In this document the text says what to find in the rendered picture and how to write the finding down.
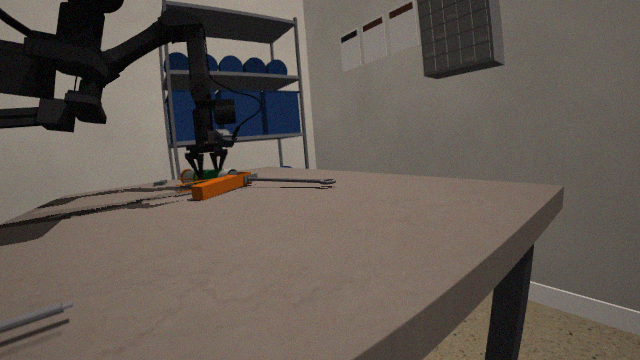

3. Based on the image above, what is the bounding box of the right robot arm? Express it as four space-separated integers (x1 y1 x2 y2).
29 0 124 67

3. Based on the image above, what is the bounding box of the green and white sealant cartridge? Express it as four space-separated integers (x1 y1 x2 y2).
183 169 238 186

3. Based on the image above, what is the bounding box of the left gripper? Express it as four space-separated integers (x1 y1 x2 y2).
185 125 232 179

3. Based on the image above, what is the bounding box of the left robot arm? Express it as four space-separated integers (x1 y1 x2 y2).
67 9 236 128

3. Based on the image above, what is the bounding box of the grey-handled screwdriver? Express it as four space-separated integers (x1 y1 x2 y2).
0 301 73 333

